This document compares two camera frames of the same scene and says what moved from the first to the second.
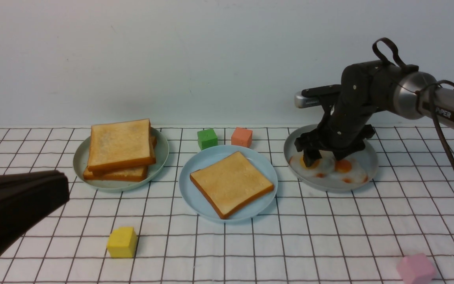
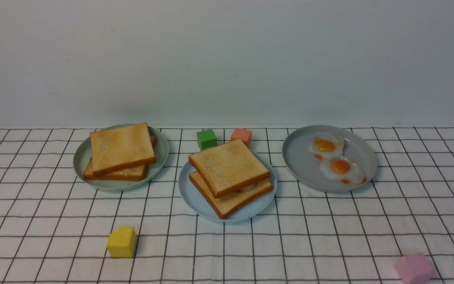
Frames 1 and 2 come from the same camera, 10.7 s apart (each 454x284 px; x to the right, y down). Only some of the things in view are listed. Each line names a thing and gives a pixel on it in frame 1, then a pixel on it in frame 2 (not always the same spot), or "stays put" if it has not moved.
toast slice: x=120 y=144 → x=228 y=167
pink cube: x=415 y=269 stays put
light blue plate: x=194 y=200 stays put
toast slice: x=232 y=184 stays put
